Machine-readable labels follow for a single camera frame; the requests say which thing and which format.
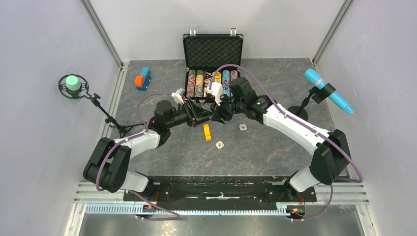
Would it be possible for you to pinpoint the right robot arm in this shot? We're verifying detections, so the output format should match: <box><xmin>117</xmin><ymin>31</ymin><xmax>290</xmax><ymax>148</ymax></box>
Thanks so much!
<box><xmin>206</xmin><ymin>77</ymin><xmax>350</xmax><ymax>201</ymax></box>

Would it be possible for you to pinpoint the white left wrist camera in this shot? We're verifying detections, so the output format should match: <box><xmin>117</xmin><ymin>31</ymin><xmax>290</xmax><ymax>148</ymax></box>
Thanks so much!
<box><xmin>171</xmin><ymin>88</ymin><xmax>185</xmax><ymax>105</ymax></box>

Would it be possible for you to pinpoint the green microphone on stand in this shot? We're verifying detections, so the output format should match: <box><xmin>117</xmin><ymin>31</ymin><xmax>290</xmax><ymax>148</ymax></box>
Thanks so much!
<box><xmin>58</xmin><ymin>74</ymin><xmax>142</xmax><ymax>138</ymax></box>

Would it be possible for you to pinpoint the purple cable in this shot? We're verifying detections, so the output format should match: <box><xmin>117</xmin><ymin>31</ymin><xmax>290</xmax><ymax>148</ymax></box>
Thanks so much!
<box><xmin>208</xmin><ymin>63</ymin><xmax>364</xmax><ymax>222</ymax></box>
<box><xmin>95</xmin><ymin>92</ymin><xmax>180</xmax><ymax>221</ymax></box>

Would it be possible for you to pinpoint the red poker chip near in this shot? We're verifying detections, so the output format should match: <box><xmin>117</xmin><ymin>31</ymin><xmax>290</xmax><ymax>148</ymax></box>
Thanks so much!
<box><xmin>215</xmin><ymin>141</ymin><xmax>224</xmax><ymax>149</ymax></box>

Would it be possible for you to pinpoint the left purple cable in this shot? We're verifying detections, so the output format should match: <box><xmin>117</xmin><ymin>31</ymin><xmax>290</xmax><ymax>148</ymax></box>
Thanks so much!
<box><xmin>95</xmin><ymin>92</ymin><xmax>180</xmax><ymax>221</ymax></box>

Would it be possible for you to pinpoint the red 100 poker chip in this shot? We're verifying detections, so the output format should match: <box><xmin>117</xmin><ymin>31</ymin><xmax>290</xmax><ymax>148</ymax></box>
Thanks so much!
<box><xmin>239</xmin><ymin>124</ymin><xmax>247</xmax><ymax>131</ymax></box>

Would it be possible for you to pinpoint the blue microphone on stand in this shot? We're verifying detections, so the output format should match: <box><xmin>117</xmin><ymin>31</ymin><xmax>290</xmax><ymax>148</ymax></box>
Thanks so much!
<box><xmin>288</xmin><ymin>69</ymin><xmax>354</xmax><ymax>121</ymax></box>

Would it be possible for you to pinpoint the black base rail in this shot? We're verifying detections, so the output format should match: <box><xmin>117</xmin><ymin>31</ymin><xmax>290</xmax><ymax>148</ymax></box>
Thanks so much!
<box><xmin>141</xmin><ymin>176</ymin><xmax>317</xmax><ymax>211</ymax></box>

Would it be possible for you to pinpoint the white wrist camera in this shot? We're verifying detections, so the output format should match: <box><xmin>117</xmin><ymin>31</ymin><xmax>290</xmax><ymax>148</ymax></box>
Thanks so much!
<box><xmin>206</xmin><ymin>82</ymin><xmax>225</xmax><ymax>106</ymax></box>
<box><xmin>171</xmin><ymin>88</ymin><xmax>185</xmax><ymax>105</ymax></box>

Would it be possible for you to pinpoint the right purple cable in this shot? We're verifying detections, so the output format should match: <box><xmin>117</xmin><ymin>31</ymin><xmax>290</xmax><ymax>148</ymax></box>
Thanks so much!
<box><xmin>208</xmin><ymin>63</ymin><xmax>364</xmax><ymax>222</ymax></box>

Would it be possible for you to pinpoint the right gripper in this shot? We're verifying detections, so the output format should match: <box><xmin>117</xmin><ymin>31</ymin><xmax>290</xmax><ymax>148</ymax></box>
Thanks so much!
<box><xmin>210</xmin><ymin>91</ymin><xmax>245</xmax><ymax>124</ymax></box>

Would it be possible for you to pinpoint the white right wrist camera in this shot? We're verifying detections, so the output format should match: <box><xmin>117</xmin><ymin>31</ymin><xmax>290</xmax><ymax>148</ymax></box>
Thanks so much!
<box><xmin>206</xmin><ymin>82</ymin><xmax>225</xmax><ymax>106</ymax></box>

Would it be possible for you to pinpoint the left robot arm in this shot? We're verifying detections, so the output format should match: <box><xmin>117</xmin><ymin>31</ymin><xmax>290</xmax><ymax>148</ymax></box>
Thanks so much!
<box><xmin>83</xmin><ymin>99</ymin><xmax>213</xmax><ymax>201</ymax></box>

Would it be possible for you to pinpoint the blue orange toy car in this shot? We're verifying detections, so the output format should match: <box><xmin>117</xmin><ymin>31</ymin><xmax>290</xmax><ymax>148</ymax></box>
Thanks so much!
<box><xmin>135</xmin><ymin>67</ymin><xmax>151</xmax><ymax>91</ymax></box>

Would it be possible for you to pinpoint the yellow dealer button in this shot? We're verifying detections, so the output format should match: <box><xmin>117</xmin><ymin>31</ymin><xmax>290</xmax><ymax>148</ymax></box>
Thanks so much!
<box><xmin>212</xmin><ymin>72</ymin><xmax>222</xmax><ymax>83</ymax></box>

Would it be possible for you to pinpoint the black poker chip case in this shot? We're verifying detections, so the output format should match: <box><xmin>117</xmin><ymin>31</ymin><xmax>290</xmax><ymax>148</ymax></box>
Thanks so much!
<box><xmin>182</xmin><ymin>28</ymin><xmax>244</xmax><ymax>102</ymax></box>

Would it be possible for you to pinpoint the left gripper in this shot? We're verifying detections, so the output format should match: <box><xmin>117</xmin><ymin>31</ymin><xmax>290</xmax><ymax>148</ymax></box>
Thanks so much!
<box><xmin>166</xmin><ymin>97</ymin><xmax>213</xmax><ymax>129</ymax></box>

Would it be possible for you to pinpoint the yellow arch block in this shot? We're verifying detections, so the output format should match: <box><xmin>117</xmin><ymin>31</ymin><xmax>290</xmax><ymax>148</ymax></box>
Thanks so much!
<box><xmin>203</xmin><ymin>124</ymin><xmax>212</xmax><ymax>141</ymax></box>

